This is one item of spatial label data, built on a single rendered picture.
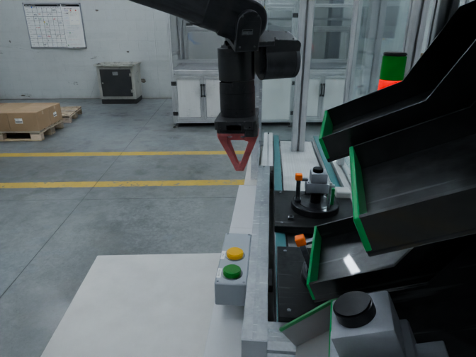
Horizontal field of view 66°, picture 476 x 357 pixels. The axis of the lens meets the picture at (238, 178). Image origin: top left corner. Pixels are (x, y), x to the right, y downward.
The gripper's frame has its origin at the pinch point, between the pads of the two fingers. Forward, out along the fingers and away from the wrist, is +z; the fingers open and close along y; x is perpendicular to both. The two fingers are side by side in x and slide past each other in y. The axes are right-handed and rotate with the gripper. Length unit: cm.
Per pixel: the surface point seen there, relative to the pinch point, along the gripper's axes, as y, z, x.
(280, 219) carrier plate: 30.6, 27.5, -8.0
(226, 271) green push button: 5.6, 26.7, 4.2
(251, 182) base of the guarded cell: 83, 39, 3
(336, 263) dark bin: -22.0, 4.2, -13.4
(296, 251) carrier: 15.4, 27.5, -11.4
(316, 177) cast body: 37.2, 17.3, -17.9
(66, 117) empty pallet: 518, 107, 343
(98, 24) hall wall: 759, -40, 373
